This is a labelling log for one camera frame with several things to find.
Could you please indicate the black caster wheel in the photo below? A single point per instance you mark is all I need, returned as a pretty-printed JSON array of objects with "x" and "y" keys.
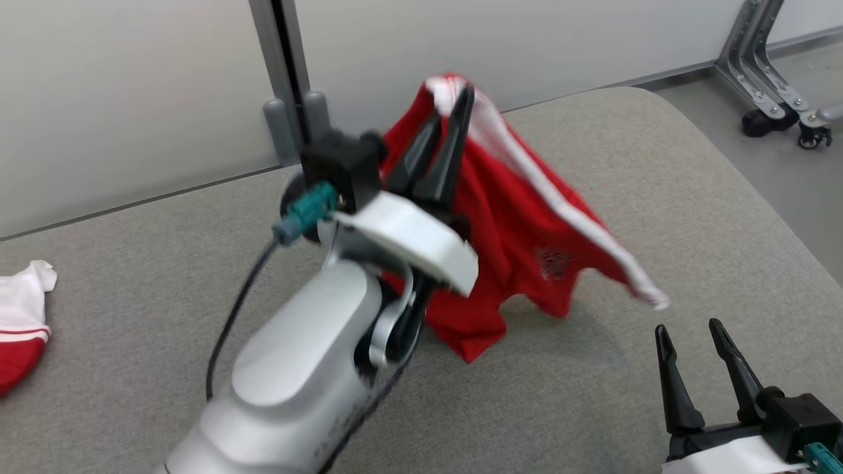
[
  {"x": 764, "y": 123},
  {"x": 813, "y": 137}
]

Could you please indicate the red shorts with white trim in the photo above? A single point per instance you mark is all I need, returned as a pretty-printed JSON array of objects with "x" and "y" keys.
[{"x": 527, "y": 217}]

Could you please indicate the grey cylindrical partition foot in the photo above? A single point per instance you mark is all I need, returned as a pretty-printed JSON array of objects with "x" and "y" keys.
[
  {"x": 316, "y": 115},
  {"x": 280, "y": 131}
]

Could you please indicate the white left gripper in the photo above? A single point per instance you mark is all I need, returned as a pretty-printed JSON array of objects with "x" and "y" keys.
[{"x": 408, "y": 237}]

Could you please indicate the wheeled metal stand base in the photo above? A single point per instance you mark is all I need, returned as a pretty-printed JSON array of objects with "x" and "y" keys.
[{"x": 757, "y": 59}]

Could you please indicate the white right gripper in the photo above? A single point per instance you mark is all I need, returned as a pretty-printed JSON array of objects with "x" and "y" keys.
[{"x": 718, "y": 454}]

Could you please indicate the grey partition post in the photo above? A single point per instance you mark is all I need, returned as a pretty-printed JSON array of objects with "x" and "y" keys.
[{"x": 270, "y": 52}]

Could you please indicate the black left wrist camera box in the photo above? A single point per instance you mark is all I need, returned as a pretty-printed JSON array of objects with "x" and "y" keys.
[{"x": 342, "y": 164}]

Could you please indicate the red white basketball jersey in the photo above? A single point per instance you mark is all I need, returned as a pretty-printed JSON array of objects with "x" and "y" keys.
[{"x": 20, "y": 309}]

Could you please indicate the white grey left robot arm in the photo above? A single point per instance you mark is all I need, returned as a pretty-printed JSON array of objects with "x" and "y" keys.
[{"x": 296, "y": 368}]

